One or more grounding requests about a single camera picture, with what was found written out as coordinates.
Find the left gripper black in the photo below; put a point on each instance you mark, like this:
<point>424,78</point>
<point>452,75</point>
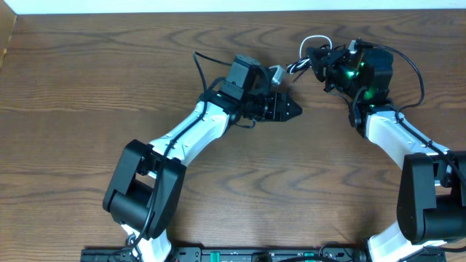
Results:
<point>271,107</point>

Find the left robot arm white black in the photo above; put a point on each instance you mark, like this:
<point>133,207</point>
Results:
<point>144,190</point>

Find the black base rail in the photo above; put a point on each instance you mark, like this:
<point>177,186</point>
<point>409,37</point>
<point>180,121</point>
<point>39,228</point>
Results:
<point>202,254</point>

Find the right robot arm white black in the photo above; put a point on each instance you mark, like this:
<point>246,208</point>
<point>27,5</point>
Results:
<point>431,199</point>

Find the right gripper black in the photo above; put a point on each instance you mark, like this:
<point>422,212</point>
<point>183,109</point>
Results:
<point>330,61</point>

